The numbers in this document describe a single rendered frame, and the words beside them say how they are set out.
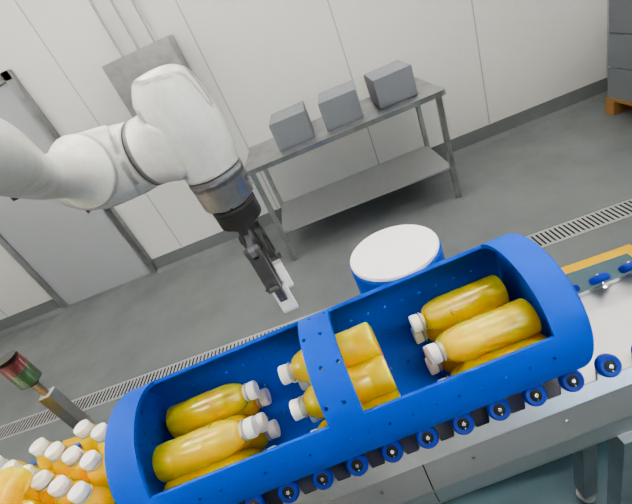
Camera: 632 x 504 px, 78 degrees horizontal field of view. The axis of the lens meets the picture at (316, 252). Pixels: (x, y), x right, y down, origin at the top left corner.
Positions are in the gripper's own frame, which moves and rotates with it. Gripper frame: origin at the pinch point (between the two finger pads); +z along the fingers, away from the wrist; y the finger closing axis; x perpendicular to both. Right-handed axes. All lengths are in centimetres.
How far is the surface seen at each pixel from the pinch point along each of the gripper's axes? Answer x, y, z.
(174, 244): 151, 326, 125
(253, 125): 15, 320, 45
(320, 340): -3.0, -9.4, 7.5
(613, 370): -51, -20, 35
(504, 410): -29.4, -19.4, 34.3
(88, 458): 57, -2, 20
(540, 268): -42.9, -12.6, 9.0
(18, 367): 81, 27, 8
